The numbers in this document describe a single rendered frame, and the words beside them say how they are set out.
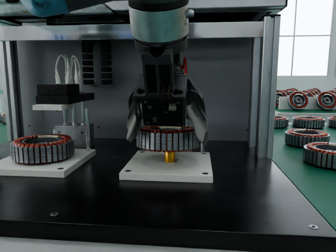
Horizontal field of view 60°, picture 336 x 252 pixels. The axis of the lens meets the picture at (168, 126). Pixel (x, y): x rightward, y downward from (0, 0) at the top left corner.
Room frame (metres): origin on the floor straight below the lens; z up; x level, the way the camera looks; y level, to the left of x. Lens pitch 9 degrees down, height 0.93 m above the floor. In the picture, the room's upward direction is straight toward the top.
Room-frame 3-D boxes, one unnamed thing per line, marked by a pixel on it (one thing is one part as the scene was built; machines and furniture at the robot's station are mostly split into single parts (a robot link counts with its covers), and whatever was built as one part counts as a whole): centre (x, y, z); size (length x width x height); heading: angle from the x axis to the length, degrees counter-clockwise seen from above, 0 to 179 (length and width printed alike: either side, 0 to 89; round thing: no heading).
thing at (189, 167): (0.52, 0.00, 0.78); 0.15 x 0.15 x 0.01; 84
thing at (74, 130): (0.69, 0.22, 0.80); 0.07 x 0.05 x 0.06; 84
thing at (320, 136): (0.79, -0.38, 0.77); 0.11 x 0.11 x 0.04
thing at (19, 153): (0.54, 0.24, 0.80); 0.11 x 0.11 x 0.04
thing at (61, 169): (0.54, 0.24, 0.78); 0.15 x 0.15 x 0.01; 84
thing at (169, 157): (0.52, 0.00, 0.80); 0.02 x 0.02 x 0.03
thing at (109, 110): (0.78, 0.09, 0.92); 0.66 x 0.01 x 0.30; 84
